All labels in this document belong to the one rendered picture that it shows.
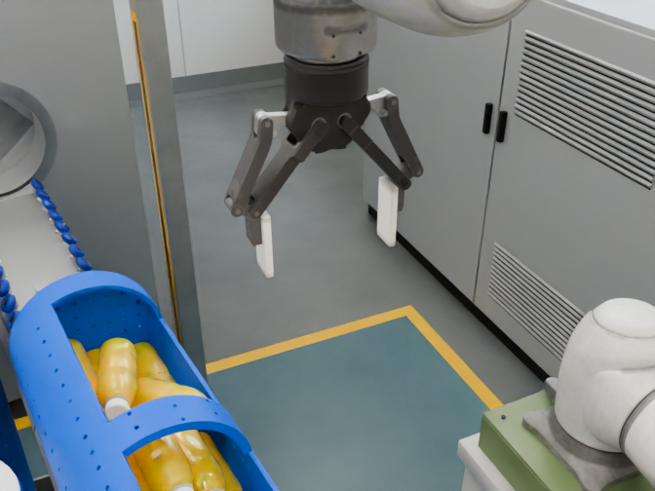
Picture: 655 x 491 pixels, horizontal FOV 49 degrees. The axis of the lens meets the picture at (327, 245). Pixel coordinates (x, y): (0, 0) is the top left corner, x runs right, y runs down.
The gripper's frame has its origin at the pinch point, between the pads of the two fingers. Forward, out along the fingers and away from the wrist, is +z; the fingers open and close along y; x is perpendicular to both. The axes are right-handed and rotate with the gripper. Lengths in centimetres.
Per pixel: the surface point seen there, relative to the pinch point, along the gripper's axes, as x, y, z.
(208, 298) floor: 214, 32, 163
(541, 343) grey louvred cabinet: 106, 136, 143
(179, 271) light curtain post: 103, 2, 70
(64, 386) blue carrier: 38, -29, 41
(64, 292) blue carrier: 60, -26, 38
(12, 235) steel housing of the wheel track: 141, -37, 69
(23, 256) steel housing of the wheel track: 128, -35, 69
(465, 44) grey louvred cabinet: 176, 136, 46
